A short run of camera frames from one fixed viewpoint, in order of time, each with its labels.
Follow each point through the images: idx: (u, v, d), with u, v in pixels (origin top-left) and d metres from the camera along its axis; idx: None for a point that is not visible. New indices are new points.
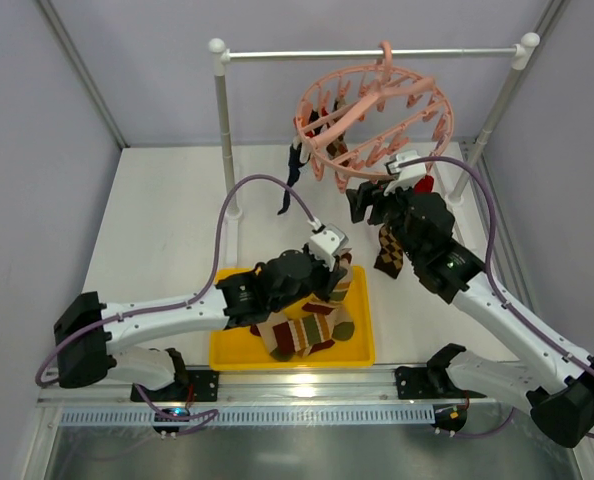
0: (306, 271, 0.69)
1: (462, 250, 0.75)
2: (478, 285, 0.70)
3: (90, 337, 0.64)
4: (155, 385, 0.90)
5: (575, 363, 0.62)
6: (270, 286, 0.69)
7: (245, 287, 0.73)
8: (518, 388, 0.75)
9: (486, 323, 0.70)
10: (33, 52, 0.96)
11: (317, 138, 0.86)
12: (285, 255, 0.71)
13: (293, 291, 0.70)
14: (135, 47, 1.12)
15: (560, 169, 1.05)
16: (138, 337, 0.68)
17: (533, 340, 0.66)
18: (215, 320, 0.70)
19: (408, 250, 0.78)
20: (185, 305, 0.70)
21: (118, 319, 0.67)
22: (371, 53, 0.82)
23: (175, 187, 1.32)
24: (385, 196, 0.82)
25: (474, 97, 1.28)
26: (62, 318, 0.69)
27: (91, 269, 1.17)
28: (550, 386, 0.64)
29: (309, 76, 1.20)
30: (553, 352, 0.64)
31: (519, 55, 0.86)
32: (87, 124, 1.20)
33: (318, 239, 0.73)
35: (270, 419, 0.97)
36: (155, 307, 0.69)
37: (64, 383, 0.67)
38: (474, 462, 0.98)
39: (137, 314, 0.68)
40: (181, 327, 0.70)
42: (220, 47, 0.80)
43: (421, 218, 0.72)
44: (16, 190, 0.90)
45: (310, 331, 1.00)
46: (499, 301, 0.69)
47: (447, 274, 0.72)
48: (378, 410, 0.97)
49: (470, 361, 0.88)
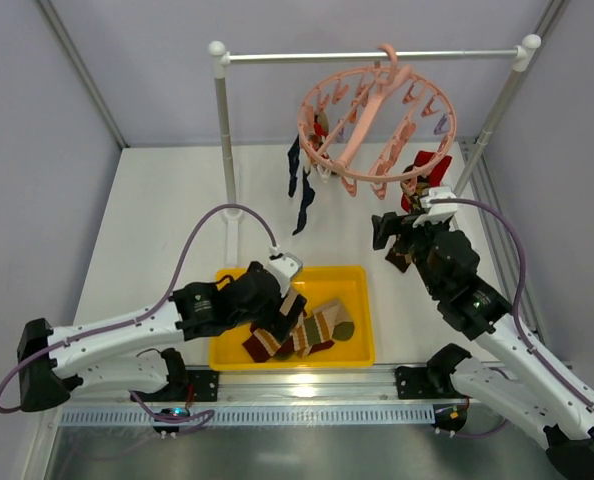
0: (273, 292, 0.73)
1: (488, 289, 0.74)
2: (506, 329, 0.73)
3: (36, 366, 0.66)
4: (151, 389, 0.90)
5: None
6: (236, 300, 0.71)
7: (200, 297, 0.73)
8: (535, 420, 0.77)
9: (511, 366, 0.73)
10: (33, 52, 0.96)
11: (343, 157, 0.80)
12: (258, 273, 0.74)
13: (256, 309, 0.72)
14: (135, 48, 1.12)
15: (560, 170, 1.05)
16: (91, 359, 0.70)
17: (558, 387, 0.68)
18: (165, 335, 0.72)
19: (431, 284, 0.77)
20: (133, 323, 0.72)
21: (63, 345, 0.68)
22: (371, 55, 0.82)
23: (176, 188, 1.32)
24: (414, 228, 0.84)
25: (474, 98, 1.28)
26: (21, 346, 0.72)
27: (91, 269, 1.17)
28: (572, 434, 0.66)
29: (310, 79, 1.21)
30: (577, 401, 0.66)
31: (521, 57, 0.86)
32: (87, 124, 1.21)
33: (277, 263, 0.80)
35: (270, 419, 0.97)
36: (101, 330, 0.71)
37: (27, 407, 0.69)
38: (475, 462, 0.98)
39: (83, 338, 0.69)
40: (133, 344, 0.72)
42: (220, 49, 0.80)
43: (446, 258, 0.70)
44: (16, 190, 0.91)
45: (311, 332, 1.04)
46: (524, 345, 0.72)
47: (471, 314, 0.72)
48: (378, 410, 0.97)
49: (478, 373, 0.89)
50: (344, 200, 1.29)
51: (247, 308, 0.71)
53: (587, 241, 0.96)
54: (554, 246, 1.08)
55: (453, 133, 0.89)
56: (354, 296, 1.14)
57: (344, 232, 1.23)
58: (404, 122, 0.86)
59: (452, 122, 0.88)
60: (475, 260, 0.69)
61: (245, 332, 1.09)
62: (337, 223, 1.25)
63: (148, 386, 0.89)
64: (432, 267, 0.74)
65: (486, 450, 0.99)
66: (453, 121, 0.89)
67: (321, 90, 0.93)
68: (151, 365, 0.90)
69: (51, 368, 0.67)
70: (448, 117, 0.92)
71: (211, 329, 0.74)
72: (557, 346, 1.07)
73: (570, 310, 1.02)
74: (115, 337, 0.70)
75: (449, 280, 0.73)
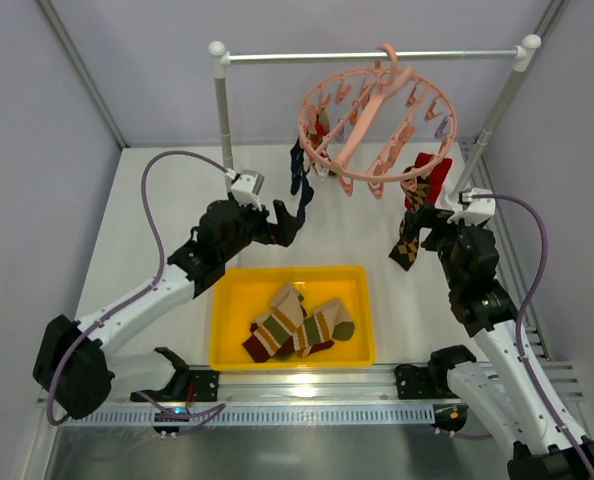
0: (235, 213, 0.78)
1: (502, 294, 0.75)
2: (505, 335, 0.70)
3: (84, 349, 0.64)
4: (161, 382, 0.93)
5: (566, 435, 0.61)
6: (215, 239, 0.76)
7: (192, 253, 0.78)
8: (509, 431, 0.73)
9: (498, 370, 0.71)
10: (33, 52, 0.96)
11: (341, 156, 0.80)
12: (212, 208, 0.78)
13: (232, 234, 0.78)
14: (134, 47, 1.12)
15: (560, 169, 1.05)
16: (128, 329, 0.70)
17: (534, 399, 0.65)
18: (183, 289, 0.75)
19: (451, 276, 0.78)
20: (151, 287, 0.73)
21: (99, 325, 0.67)
22: (371, 56, 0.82)
23: (176, 188, 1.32)
24: (448, 223, 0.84)
25: (474, 98, 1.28)
26: (39, 361, 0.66)
27: (91, 269, 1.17)
28: (535, 448, 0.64)
29: (309, 79, 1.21)
30: (549, 417, 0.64)
31: (521, 57, 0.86)
32: (87, 125, 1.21)
33: (237, 186, 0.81)
35: (270, 419, 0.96)
36: (130, 303, 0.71)
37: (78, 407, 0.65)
38: (476, 462, 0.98)
39: (113, 314, 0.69)
40: (155, 309, 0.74)
42: (220, 50, 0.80)
43: (467, 247, 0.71)
44: (17, 190, 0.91)
45: (311, 332, 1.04)
46: (517, 352, 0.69)
47: (477, 308, 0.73)
48: (379, 410, 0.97)
49: (474, 375, 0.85)
50: (343, 200, 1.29)
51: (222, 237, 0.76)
53: (587, 241, 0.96)
54: (555, 245, 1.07)
55: (453, 135, 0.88)
56: (354, 295, 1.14)
57: (344, 233, 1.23)
58: (404, 123, 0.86)
59: (452, 124, 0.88)
60: (496, 257, 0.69)
61: (244, 332, 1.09)
62: (337, 223, 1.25)
63: (159, 378, 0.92)
64: (454, 257, 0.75)
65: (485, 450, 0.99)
66: (453, 123, 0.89)
67: (322, 90, 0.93)
68: (155, 358, 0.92)
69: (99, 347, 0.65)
70: (449, 119, 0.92)
71: (214, 274, 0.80)
72: (557, 345, 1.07)
73: (570, 309, 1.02)
74: (141, 306, 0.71)
75: (464, 273, 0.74)
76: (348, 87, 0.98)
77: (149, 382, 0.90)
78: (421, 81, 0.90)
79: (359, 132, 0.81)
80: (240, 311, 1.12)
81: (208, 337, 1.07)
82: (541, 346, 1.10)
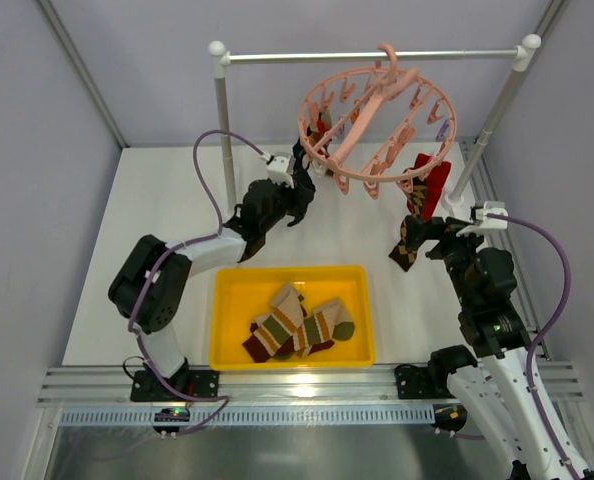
0: (272, 190, 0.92)
1: (514, 318, 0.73)
2: (515, 361, 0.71)
3: (174, 260, 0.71)
4: (169, 369, 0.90)
5: (569, 470, 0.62)
6: (259, 211, 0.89)
7: (241, 224, 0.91)
8: (508, 450, 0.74)
9: (505, 395, 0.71)
10: (33, 53, 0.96)
11: (337, 154, 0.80)
12: (252, 188, 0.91)
13: (271, 208, 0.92)
14: (135, 47, 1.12)
15: (560, 169, 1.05)
16: (199, 260, 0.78)
17: (540, 431, 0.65)
18: (238, 244, 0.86)
19: (463, 295, 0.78)
20: (217, 234, 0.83)
21: (183, 246, 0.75)
22: (371, 55, 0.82)
23: (176, 187, 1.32)
24: (456, 236, 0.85)
25: (474, 97, 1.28)
26: (120, 270, 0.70)
27: (91, 269, 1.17)
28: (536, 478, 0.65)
29: (309, 79, 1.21)
30: (553, 450, 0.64)
31: (521, 56, 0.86)
32: (87, 125, 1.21)
33: (273, 166, 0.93)
35: (271, 419, 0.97)
36: (204, 239, 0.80)
37: (155, 317, 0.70)
38: (478, 463, 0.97)
39: (191, 242, 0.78)
40: (217, 253, 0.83)
42: (220, 50, 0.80)
43: (484, 272, 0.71)
44: (17, 190, 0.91)
45: (311, 332, 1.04)
46: (526, 381, 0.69)
47: (487, 332, 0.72)
48: (379, 410, 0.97)
49: (475, 384, 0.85)
50: (343, 199, 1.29)
51: (263, 211, 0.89)
53: (588, 241, 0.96)
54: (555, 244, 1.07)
55: (452, 140, 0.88)
56: (354, 295, 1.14)
57: (343, 232, 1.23)
58: (404, 123, 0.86)
59: (452, 127, 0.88)
60: (510, 282, 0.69)
61: (244, 332, 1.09)
62: (335, 223, 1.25)
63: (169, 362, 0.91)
64: (468, 279, 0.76)
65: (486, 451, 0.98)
66: (453, 127, 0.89)
67: (325, 88, 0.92)
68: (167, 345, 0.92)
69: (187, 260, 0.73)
70: (450, 122, 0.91)
71: (256, 242, 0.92)
72: (558, 345, 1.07)
73: (569, 308, 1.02)
74: (213, 244, 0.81)
75: (478, 295, 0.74)
76: (352, 86, 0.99)
77: (163, 363, 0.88)
78: (424, 83, 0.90)
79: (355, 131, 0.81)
80: (240, 311, 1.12)
81: (208, 338, 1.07)
82: (541, 346, 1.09)
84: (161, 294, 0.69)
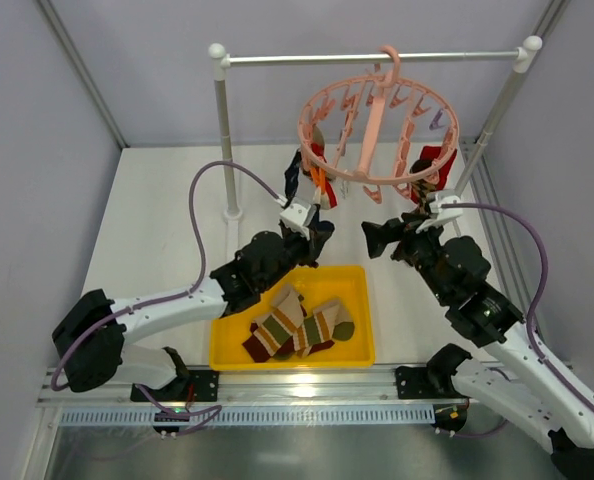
0: (278, 250, 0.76)
1: (498, 296, 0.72)
2: (517, 337, 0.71)
3: (107, 331, 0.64)
4: (159, 382, 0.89)
5: None
6: (253, 271, 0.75)
7: (235, 274, 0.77)
8: (539, 424, 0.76)
9: (521, 374, 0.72)
10: (33, 52, 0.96)
11: (362, 165, 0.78)
12: (257, 238, 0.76)
13: (272, 269, 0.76)
14: (135, 47, 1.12)
15: (561, 171, 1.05)
16: (150, 326, 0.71)
17: (569, 397, 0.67)
18: (215, 306, 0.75)
19: (437, 292, 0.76)
20: (187, 294, 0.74)
21: (129, 311, 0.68)
22: (372, 57, 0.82)
23: (176, 187, 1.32)
24: (417, 233, 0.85)
25: (475, 98, 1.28)
26: (65, 322, 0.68)
27: (91, 269, 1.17)
28: (580, 442, 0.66)
29: (310, 79, 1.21)
30: (587, 411, 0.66)
31: (521, 58, 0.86)
32: (87, 125, 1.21)
33: (288, 215, 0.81)
35: (271, 419, 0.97)
36: (164, 300, 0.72)
37: (73, 382, 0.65)
38: (475, 462, 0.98)
39: (145, 305, 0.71)
40: (181, 315, 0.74)
42: (220, 51, 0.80)
43: (457, 266, 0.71)
44: (17, 191, 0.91)
45: (311, 332, 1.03)
46: (535, 355, 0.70)
47: (482, 322, 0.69)
48: (378, 410, 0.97)
49: (479, 375, 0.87)
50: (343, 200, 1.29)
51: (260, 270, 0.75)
53: (587, 243, 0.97)
54: (554, 245, 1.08)
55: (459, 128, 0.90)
56: (354, 295, 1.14)
57: (343, 233, 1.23)
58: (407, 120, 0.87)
59: (451, 117, 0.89)
60: (485, 267, 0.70)
61: (245, 332, 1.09)
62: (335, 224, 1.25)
63: (157, 380, 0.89)
64: (440, 273, 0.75)
65: (485, 450, 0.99)
66: (452, 115, 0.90)
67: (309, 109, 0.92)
68: (161, 357, 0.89)
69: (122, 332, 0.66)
70: (444, 111, 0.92)
71: (246, 303, 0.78)
72: (558, 346, 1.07)
73: (570, 308, 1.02)
74: (174, 308, 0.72)
75: (460, 288, 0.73)
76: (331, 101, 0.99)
77: (150, 381, 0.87)
78: (406, 84, 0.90)
79: (367, 147, 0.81)
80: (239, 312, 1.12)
81: (208, 337, 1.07)
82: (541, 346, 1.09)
84: (80, 366, 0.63)
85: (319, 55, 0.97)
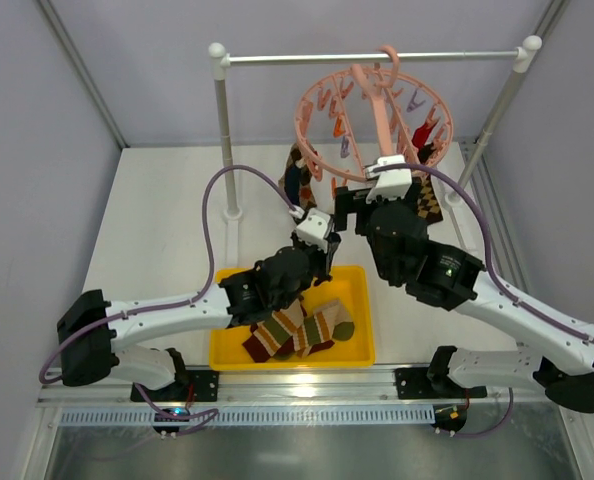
0: (304, 271, 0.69)
1: (452, 250, 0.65)
2: (486, 286, 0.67)
3: (95, 335, 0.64)
4: (156, 384, 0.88)
5: None
6: (268, 285, 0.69)
7: (248, 286, 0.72)
8: (524, 372, 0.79)
9: (498, 323, 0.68)
10: (33, 51, 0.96)
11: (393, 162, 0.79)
12: (282, 253, 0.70)
13: (292, 288, 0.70)
14: (135, 46, 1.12)
15: (560, 170, 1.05)
16: (146, 335, 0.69)
17: (554, 332, 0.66)
18: (218, 318, 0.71)
19: (388, 271, 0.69)
20: (188, 303, 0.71)
21: (123, 316, 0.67)
22: (373, 57, 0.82)
23: (175, 187, 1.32)
24: (367, 203, 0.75)
25: (475, 98, 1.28)
26: (66, 316, 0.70)
27: (91, 268, 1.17)
28: (573, 370, 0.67)
29: (309, 79, 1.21)
30: (573, 339, 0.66)
31: (522, 58, 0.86)
32: (87, 125, 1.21)
33: (305, 226, 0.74)
35: (270, 419, 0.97)
36: (163, 306, 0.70)
37: (67, 381, 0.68)
38: (476, 462, 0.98)
39: (141, 311, 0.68)
40: (182, 324, 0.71)
42: (219, 51, 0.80)
43: (392, 234, 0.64)
44: (17, 190, 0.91)
45: (311, 331, 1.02)
46: (509, 299, 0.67)
47: (447, 284, 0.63)
48: (378, 410, 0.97)
49: (464, 360, 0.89)
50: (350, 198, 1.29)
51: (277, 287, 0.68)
53: (587, 243, 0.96)
54: (554, 244, 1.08)
55: (442, 102, 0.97)
56: (353, 295, 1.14)
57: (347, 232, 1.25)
58: (399, 111, 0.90)
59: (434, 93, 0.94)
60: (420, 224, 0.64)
61: (245, 332, 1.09)
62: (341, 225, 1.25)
63: (153, 382, 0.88)
64: (379, 250, 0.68)
65: (485, 451, 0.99)
66: (430, 92, 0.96)
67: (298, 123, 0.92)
68: (157, 356, 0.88)
69: (111, 339, 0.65)
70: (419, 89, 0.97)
71: (255, 317, 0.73)
72: None
73: (569, 308, 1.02)
74: (172, 317, 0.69)
75: (407, 257, 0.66)
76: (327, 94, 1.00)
77: (146, 381, 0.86)
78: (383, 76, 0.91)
79: (384, 144, 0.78)
80: None
81: (208, 336, 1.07)
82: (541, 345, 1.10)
84: (70, 366, 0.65)
85: (296, 55, 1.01)
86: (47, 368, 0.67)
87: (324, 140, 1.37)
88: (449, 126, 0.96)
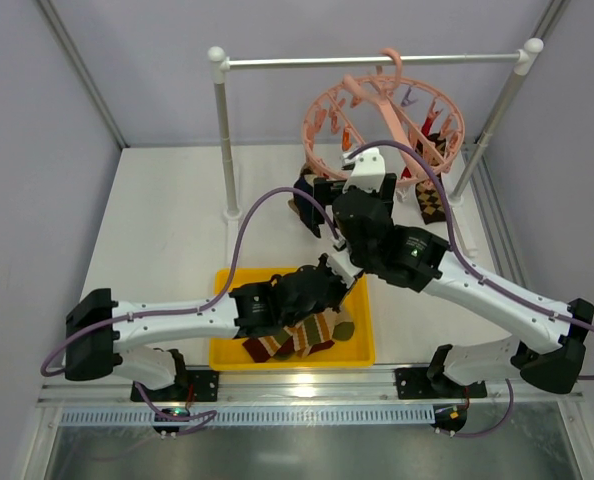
0: (321, 291, 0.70)
1: (419, 232, 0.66)
2: (450, 265, 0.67)
3: (98, 335, 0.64)
4: (155, 383, 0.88)
5: (561, 320, 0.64)
6: (283, 301, 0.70)
7: (259, 298, 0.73)
8: (503, 358, 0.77)
9: (465, 302, 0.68)
10: (33, 50, 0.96)
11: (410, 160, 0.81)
12: (302, 270, 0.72)
13: (306, 308, 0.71)
14: (136, 46, 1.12)
15: (561, 171, 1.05)
16: (150, 338, 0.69)
17: (519, 308, 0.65)
18: (224, 329, 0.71)
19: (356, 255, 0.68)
20: (195, 311, 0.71)
21: (128, 319, 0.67)
22: (375, 59, 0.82)
23: (175, 187, 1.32)
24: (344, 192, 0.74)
25: (475, 98, 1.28)
26: (74, 311, 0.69)
27: (91, 269, 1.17)
28: (542, 348, 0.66)
29: (309, 79, 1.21)
30: (539, 316, 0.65)
31: (522, 60, 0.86)
32: (87, 125, 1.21)
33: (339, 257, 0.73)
35: (270, 419, 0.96)
36: (172, 311, 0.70)
37: (70, 378, 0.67)
38: (476, 462, 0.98)
39: (147, 315, 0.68)
40: (186, 331, 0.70)
42: (219, 54, 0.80)
43: (351, 218, 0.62)
44: (17, 191, 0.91)
45: (311, 332, 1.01)
46: (474, 278, 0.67)
47: (414, 264, 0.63)
48: (378, 410, 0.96)
49: (458, 356, 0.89)
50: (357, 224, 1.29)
51: (292, 305, 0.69)
53: (587, 244, 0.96)
54: (554, 244, 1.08)
55: (442, 94, 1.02)
56: (353, 295, 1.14)
57: None
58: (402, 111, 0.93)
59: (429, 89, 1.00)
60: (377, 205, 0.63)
61: None
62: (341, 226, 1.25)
63: (154, 382, 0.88)
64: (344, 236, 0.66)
65: (484, 451, 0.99)
66: (428, 88, 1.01)
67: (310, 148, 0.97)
68: (164, 363, 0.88)
69: (114, 340, 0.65)
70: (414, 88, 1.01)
71: (264, 331, 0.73)
72: None
73: None
74: (180, 322, 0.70)
75: (368, 239, 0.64)
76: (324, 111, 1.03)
77: (146, 380, 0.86)
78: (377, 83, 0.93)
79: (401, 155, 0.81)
80: None
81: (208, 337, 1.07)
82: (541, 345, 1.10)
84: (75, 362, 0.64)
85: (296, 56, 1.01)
86: (51, 362, 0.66)
87: (324, 141, 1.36)
88: (456, 116, 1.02)
